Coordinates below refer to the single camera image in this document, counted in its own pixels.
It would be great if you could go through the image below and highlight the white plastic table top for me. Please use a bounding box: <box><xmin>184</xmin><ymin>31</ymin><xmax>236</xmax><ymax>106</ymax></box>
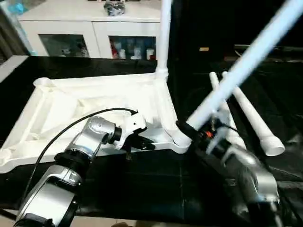
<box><xmin>0</xmin><ymin>70</ymin><xmax>191</xmax><ymax>174</ymax></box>

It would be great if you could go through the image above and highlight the white plastic table leg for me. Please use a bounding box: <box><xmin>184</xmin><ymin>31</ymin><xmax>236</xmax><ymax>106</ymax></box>
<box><xmin>155</xmin><ymin>0</ymin><xmax>174</xmax><ymax>82</ymax></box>
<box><xmin>209</xmin><ymin>71</ymin><xmax>247</xmax><ymax>148</ymax></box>
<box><xmin>223</xmin><ymin>71</ymin><xmax>286</xmax><ymax>157</ymax></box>
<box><xmin>171</xmin><ymin>0</ymin><xmax>303</xmax><ymax>148</ymax></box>

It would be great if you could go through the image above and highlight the glossy black long bar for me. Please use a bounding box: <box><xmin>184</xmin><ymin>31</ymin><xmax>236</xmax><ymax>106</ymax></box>
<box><xmin>234</xmin><ymin>44</ymin><xmax>303</xmax><ymax>53</ymax></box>

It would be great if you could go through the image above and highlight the black work mat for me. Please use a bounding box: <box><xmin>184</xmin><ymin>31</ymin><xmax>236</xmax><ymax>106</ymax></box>
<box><xmin>0</xmin><ymin>54</ymin><xmax>303</xmax><ymax>223</ymax></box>

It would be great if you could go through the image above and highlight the crumpled silver black object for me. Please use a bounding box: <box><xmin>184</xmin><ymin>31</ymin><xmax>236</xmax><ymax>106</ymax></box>
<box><xmin>103</xmin><ymin>0</ymin><xmax>126</xmax><ymax>16</ymax></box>

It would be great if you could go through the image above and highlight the white cabinet with glass doors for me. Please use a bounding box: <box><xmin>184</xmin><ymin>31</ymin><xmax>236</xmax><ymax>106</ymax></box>
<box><xmin>19</xmin><ymin>0</ymin><xmax>164</xmax><ymax>60</ymax></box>

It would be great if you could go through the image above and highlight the light blue plastic bottle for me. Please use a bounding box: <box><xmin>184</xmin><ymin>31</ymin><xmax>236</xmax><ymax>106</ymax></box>
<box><xmin>0</xmin><ymin>0</ymin><xmax>36</xmax><ymax>56</ymax></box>

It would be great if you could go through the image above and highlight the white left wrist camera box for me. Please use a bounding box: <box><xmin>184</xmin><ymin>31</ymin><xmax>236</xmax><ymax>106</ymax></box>
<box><xmin>116</xmin><ymin>113</ymin><xmax>148</xmax><ymax>150</ymax></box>

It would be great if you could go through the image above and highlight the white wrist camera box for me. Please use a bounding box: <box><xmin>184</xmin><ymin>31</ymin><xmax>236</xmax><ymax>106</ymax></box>
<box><xmin>116</xmin><ymin>113</ymin><xmax>148</xmax><ymax>150</ymax></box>
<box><xmin>208</xmin><ymin>106</ymin><xmax>235</xmax><ymax>142</ymax></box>

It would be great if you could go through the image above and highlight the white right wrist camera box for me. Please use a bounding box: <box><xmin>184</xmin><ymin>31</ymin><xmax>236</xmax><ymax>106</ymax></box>
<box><xmin>208</xmin><ymin>106</ymin><xmax>235</xmax><ymax>142</ymax></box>

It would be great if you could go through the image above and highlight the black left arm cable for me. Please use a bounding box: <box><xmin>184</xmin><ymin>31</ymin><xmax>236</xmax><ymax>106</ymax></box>
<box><xmin>28</xmin><ymin>107</ymin><xmax>139</xmax><ymax>199</ymax></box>

